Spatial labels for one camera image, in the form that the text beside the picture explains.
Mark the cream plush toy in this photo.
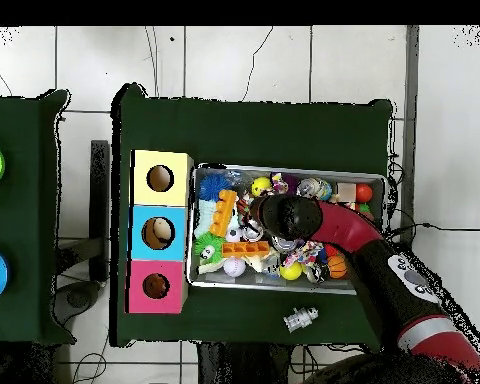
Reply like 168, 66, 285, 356
197, 249, 281, 277

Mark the blue spiky rubber ball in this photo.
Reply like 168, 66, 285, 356
197, 172, 233, 201

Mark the shallow clear mesh bin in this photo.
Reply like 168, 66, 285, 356
185, 163, 387, 296

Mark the silver robot figure toy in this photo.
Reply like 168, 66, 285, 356
282, 306, 320, 333

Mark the purple spiky ball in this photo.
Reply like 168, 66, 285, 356
283, 173, 301, 195

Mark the wooden box with three holes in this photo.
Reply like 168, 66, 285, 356
125, 149, 195, 315

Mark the black upright panel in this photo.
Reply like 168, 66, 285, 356
89, 139, 111, 281

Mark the colourful drink can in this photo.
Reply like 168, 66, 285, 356
296, 177, 333, 201

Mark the black cable with plug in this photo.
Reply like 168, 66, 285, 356
389, 221, 480, 249

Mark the light blue knitted cloth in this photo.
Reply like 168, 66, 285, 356
194, 199, 241, 239

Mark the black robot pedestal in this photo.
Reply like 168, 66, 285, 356
197, 341, 293, 384

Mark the red-orange ball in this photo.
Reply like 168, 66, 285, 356
355, 182, 374, 204

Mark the plain wooden cube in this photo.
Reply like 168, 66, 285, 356
336, 182, 358, 202

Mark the small orange basketball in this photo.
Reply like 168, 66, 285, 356
326, 254, 348, 280

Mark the green fuzzy ball with eye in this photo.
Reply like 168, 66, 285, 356
193, 233, 227, 265

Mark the grey floor stand base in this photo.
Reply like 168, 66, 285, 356
54, 237, 105, 326

